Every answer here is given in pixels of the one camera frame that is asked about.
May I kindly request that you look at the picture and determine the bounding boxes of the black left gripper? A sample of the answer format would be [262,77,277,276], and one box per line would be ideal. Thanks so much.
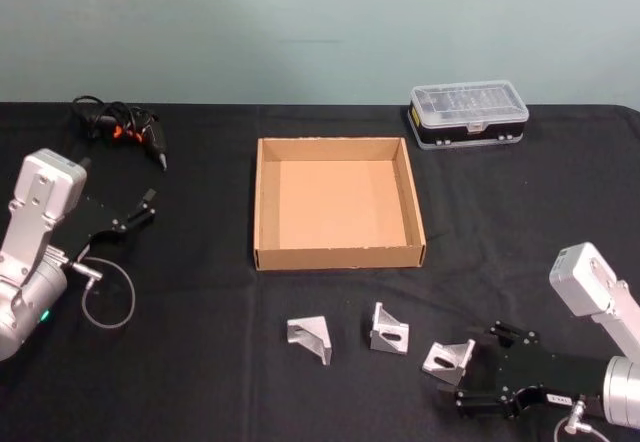
[51,188,157,264]

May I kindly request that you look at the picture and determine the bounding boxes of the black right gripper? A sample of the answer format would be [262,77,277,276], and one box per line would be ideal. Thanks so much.
[436,320,609,421]

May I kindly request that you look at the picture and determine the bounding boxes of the black table cloth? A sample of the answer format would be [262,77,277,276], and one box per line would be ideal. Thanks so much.
[0,101,640,442]

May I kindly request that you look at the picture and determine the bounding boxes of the shallow brown cardboard tray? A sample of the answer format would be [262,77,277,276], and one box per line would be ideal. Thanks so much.
[253,136,428,272]

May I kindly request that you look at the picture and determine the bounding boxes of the clear plastic case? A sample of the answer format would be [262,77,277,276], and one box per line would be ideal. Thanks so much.
[407,79,531,153]

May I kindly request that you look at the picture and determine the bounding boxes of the silver metal angle bracket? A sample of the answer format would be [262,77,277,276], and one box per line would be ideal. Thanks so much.
[368,302,412,354]
[421,338,477,389]
[286,314,333,367]

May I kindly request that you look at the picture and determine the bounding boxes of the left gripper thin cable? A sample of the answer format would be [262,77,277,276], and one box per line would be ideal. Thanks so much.
[69,256,138,331]

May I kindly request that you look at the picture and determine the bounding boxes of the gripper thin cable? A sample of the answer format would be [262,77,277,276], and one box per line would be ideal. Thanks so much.
[551,395,617,442]
[69,256,138,331]

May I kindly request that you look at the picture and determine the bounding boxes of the black corded tool orange parts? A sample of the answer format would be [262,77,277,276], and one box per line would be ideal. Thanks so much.
[71,94,170,172]

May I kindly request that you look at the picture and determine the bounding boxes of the right gripper thin cable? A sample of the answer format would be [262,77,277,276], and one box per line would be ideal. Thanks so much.
[551,395,617,442]

